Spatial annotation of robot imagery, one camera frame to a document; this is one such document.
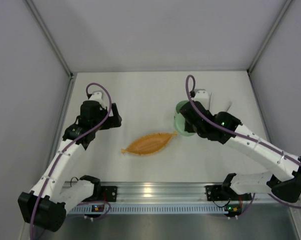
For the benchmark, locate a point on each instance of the boat-shaped woven bamboo basket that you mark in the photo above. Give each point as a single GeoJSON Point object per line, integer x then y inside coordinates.
{"type": "Point", "coordinates": [149, 144]}

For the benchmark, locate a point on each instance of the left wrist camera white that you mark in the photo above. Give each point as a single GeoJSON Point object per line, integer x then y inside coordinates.
{"type": "Point", "coordinates": [97, 96]}

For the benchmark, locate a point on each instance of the metal serving tongs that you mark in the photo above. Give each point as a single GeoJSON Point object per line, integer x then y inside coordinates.
{"type": "Point", "coordinates": [219, 103]}

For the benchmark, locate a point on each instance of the green lid with wooden handle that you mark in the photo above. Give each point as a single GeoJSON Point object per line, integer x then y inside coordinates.
{"type": "Point", "coordinates": [179, 125]}

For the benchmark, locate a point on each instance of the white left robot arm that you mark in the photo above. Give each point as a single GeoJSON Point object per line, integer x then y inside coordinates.
{"type": "Point", "coordinates": [47, 204]}

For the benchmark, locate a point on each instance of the green cylindrical lunch container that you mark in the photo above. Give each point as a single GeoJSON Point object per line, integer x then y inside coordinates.
{"type": "Point", "coordinates": [178, 108]}

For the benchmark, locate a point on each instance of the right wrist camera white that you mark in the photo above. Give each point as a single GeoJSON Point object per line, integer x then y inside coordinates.
{"type": "Point", "coordinates": [202, 96]}

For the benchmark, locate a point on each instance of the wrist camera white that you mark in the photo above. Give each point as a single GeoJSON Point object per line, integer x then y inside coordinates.
{"type": "Point", "coordinates": [202, 96]}
{"type": "Point", "coordinates": [97, 96]}

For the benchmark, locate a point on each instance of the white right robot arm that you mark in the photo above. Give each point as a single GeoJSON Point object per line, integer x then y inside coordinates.
{"type": "Point", "coordinates": [282, 177]}

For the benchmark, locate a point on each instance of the slotted grey cable duct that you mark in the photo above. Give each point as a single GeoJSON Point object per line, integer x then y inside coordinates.
{"type": "Point", "coordinates": [139, 209]}

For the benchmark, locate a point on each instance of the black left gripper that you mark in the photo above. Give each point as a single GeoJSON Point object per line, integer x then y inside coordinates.
{"type": "Point", "coordinates": [113, 118]}

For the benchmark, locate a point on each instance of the aluminium mounting rail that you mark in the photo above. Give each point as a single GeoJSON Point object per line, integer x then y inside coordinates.
{"type": "Point", "coordinates": [150, 191]}

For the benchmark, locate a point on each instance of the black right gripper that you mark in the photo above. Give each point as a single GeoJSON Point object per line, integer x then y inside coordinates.
{"type": "Point", "coordinates": [190, 115]}

